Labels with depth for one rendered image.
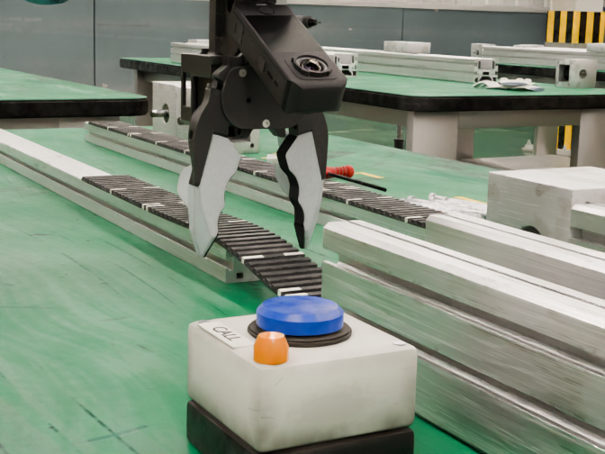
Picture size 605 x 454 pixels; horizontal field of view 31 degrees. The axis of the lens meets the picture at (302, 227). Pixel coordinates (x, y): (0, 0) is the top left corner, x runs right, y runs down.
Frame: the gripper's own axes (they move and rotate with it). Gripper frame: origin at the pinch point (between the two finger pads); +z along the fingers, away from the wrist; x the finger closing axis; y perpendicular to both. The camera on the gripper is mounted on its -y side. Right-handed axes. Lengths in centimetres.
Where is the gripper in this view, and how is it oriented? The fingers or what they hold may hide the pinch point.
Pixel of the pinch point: (258, 240)
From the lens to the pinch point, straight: 83.0
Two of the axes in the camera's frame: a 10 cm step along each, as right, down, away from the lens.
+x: -8.8, 0.6, -4.7
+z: -0.3, 9.8, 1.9
